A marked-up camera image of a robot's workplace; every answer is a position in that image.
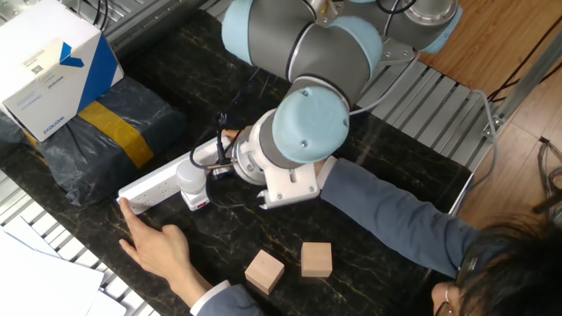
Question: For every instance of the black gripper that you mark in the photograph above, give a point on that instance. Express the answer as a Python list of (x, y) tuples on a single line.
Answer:
[(224, 172)]

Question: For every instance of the white LED bulb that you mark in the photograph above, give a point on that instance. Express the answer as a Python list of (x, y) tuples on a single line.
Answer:
[(191, 175)]

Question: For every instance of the white plug-in bulb holder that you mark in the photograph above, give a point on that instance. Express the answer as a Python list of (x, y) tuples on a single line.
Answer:
[(196, 201)]

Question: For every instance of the white power strip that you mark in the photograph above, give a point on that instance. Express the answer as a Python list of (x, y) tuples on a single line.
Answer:
[(149, 186)]

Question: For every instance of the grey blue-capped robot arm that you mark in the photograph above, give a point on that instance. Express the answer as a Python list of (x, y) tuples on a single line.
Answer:
[(307, 123)]

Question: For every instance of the person's right hand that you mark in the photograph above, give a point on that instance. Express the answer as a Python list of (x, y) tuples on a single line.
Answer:
[(239, 132)]

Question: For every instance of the person's left hand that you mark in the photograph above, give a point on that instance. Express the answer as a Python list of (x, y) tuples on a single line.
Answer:
[(160, 250)]

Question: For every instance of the wooden cube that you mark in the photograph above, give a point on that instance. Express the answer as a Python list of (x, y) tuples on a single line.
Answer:
[(264, 271), (316, 260)]

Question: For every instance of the left arm in blue-grey sleeve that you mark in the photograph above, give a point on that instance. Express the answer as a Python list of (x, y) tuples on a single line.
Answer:
[(228, 303)]

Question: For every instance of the arm in blue-grey sleeve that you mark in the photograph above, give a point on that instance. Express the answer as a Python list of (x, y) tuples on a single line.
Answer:
[(395, 219), (228, 303)]

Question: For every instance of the black wrapped package yellow tape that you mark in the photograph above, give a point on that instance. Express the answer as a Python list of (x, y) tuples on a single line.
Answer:
[(74, 162)]

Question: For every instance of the right arm in blue-grey sleeve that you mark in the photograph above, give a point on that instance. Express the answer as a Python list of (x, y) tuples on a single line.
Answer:
[(395, 219)]

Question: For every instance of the yellow plastic tag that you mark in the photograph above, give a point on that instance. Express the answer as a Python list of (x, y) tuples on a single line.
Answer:
[(325, 6)]

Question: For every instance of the white paper sheets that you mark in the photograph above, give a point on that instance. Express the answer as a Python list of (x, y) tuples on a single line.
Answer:
[(35, 281)]

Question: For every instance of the white and blue cardboard box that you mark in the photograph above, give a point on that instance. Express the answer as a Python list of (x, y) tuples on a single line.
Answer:
[(44, 44)]

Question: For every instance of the thin metal-framed eyeglasses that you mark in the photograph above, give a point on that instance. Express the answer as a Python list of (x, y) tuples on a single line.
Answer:
[(467, 263)]

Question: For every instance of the person's dark-haired head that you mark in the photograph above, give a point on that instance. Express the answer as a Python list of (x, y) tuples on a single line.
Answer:
[(518, 276)]

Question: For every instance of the dark brown wooden stand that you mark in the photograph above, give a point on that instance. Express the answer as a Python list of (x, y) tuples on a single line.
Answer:
[(549, 201)]

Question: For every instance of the aluminium frame post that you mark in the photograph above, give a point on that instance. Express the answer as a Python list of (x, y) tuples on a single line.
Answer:
[(527, 90)]

